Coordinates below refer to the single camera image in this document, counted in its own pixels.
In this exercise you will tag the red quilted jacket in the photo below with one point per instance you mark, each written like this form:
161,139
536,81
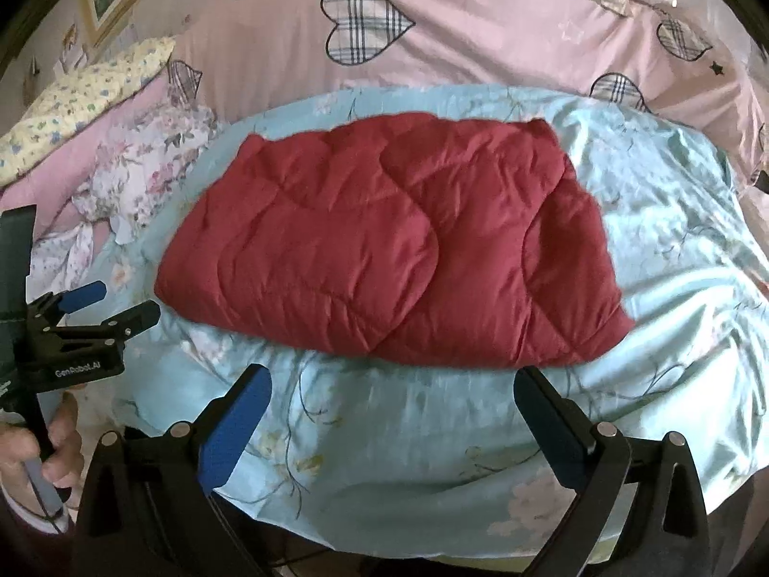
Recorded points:
360,240

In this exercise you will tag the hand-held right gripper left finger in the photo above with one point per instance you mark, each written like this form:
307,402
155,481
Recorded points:
234,433

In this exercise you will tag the yellow floral pillow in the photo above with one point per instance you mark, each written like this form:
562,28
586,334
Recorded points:
78,96

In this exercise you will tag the pink duvet with plaid hearts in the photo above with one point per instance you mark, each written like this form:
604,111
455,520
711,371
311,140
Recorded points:
480,30

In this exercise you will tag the person's left hand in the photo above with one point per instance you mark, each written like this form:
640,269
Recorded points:
18,451

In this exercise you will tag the white floral cloth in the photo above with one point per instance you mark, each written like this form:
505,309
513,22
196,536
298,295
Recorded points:
156,156

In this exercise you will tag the light blue floral bedsheet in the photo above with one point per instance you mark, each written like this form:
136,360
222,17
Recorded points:
420,433

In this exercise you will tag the person's left forearm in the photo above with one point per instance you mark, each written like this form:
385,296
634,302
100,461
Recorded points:
24,535

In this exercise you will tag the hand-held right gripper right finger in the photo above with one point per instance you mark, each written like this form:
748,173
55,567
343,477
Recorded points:
553,433

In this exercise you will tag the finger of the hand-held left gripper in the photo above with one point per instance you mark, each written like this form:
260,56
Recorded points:
135,317
90,294

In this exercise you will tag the pink pillow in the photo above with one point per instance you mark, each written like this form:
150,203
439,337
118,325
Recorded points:
60,168

